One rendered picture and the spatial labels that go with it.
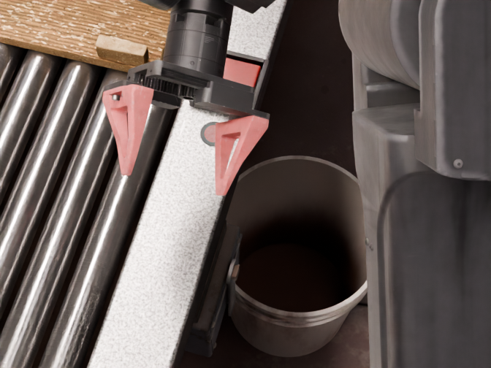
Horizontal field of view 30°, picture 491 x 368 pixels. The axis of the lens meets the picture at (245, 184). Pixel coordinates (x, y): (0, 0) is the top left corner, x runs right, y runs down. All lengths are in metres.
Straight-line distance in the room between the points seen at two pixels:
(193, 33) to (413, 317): 0.53
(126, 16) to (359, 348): 1.02
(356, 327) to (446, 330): 1.59
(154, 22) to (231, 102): 0.30
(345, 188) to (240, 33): 0.62
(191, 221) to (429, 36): 0.74
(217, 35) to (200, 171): 0.24
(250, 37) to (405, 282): 0.81
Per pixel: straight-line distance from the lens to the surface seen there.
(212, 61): 0.83
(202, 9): 0.83
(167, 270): 0.98
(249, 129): 0.84
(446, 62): 0.29
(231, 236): 1.09
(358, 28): 0.34
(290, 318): 1.57
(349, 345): 1.92
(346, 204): 1.72
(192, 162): 1.03
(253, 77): 1.07
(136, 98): 0.78
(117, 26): 1.11
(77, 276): 0.99
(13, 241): 1.02
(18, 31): 1.12
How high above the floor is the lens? 1.84
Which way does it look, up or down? 65 degrees down
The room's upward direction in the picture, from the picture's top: 1 degrees clockwise
